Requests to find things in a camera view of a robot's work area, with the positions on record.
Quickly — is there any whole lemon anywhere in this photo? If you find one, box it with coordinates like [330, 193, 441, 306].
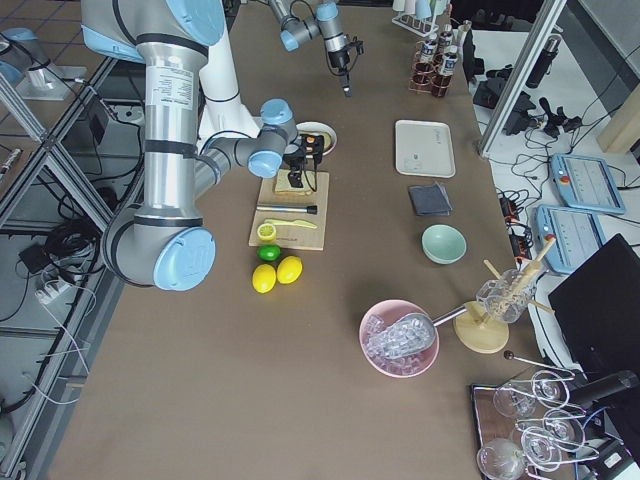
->
[251, 264, 277, 294]
[276, 255, 303, 284]

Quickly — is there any half lemon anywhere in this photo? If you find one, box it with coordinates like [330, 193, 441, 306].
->
[256, 222, 277, 242]

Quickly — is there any white cup rack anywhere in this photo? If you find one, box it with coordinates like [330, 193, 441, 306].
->
[392, 0, 450, 38]

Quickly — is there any glassware tray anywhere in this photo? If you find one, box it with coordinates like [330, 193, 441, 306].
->
[470, 366, 599, 479]

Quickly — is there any tea bottle front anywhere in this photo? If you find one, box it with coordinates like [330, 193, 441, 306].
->
[439, 45, 458, 96]

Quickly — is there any whole lemon lower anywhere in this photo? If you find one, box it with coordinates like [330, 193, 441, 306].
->
[251, 264, 277, 294]

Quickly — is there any tea bottle left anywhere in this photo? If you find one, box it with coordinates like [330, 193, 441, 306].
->
[438, 24, 453, 52]

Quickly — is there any blue teach pendant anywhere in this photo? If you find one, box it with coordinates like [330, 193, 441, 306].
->
[550, 154, 626, 214]
[536, 205, 606, 274]

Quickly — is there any whole lemon upper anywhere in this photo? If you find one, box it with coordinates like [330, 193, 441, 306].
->
[276, 255, 303, 284]

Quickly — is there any blue teach pendant far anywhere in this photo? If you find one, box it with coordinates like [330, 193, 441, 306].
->
[550, 154, 626, 214]

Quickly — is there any tea bottle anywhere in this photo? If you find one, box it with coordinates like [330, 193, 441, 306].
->
[414, 35, 437, 86]
[438, 24, 453, 52]
[439, 45, 458, 96]

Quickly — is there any copper wire bottle rack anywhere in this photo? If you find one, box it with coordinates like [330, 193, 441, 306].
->
[408, 41, 461, 98]

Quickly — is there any green lime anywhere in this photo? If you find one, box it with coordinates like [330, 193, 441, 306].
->
[257, 244, 281, 262]

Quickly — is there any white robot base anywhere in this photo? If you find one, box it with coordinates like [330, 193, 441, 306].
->
[197, 22, 259, 150]

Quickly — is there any steel muddler black tip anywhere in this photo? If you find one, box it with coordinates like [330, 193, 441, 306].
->
[256, 204, 319, 215]

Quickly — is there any wooden cup stand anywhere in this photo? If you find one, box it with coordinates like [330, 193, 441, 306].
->
[454, 236, 556, 354]

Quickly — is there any yellow plastic knife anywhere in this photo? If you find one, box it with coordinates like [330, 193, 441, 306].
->
[264, 218, 318, 229]

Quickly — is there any mint green bowl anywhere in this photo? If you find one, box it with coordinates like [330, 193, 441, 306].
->
[421, 224, 467, 265]

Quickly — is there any black monitor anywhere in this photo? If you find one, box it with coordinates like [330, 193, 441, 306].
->
[549, 234, 639, 376]

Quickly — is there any tea bottle right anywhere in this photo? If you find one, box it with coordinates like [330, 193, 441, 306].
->
[414, 35, 437, 86]

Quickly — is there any white round plate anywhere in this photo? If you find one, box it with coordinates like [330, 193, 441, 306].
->
[296, 121, 337, 156]

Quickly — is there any grey folded cloth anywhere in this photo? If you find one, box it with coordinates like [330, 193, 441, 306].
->
[408, 182, 453, 216]

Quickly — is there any pink ice bowl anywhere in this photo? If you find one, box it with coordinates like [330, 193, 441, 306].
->
[359, 299, 439, 378]

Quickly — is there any bamboo cutting board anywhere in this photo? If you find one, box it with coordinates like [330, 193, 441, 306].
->
[248, 172, 330, 251]

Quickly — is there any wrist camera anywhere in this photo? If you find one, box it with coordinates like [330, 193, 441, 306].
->
[300, 133, 324, 162]

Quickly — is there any steel ice scoop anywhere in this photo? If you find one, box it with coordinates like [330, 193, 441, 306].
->
[369, 306, 467, 360]

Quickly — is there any glass mug on stand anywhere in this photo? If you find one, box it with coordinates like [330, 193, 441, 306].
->
[476, 269, 536, 324]

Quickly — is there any cream rabbit tray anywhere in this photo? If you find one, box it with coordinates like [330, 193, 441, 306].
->
[395, 120, 456, 178]

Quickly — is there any blue teach pendant near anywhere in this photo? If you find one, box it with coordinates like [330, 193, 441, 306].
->
[536, 205, 606, 274]

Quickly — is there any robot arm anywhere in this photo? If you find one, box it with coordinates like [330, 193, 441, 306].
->
[81, 1, 300, 291]
[266, 0, 364, 98]

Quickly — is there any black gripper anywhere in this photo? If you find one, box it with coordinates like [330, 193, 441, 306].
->
[327, 36, 364, 97]
[284, 133, 323, 188]

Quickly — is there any bread slice under egg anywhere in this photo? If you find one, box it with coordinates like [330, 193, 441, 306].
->
[303, 131, 337, 155]

